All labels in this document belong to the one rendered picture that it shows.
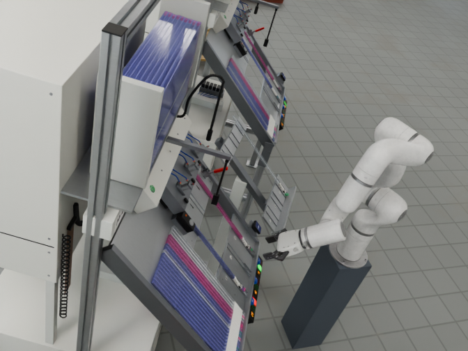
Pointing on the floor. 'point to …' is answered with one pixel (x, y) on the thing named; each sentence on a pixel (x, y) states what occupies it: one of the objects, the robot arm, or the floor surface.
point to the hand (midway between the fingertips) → (267, 248)
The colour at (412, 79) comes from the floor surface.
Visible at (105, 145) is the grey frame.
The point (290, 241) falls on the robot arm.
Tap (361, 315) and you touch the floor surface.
